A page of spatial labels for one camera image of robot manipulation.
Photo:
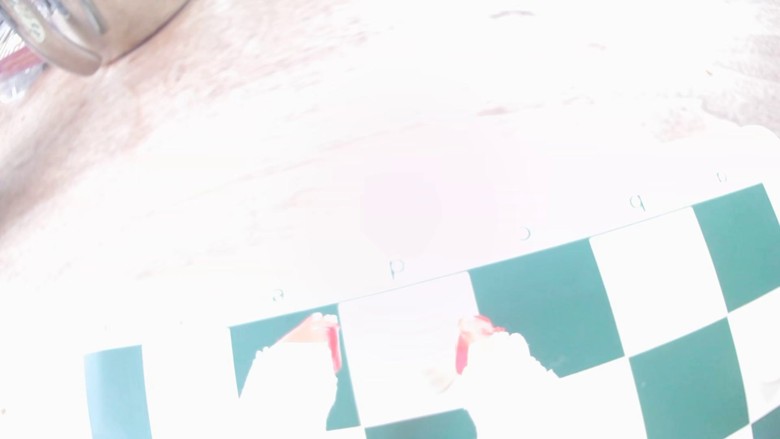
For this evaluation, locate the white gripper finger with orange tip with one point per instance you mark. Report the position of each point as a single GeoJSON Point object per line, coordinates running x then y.
{"type": "Point", "coordinates": [292, 390]}
{"type": "Point", "coordinates": [499, 378]}

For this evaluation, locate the green and white chess mat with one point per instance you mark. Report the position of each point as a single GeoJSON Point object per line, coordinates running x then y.
{"type": "Point", "coordinates": [548, 305]}

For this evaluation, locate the red and silver object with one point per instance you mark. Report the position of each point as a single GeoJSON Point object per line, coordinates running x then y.
{"type": "Point", "coordinates": [18, 67]}

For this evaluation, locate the grey metal object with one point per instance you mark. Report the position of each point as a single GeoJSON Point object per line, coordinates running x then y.
{"type": "Point", "coordinates": [91, 30]}

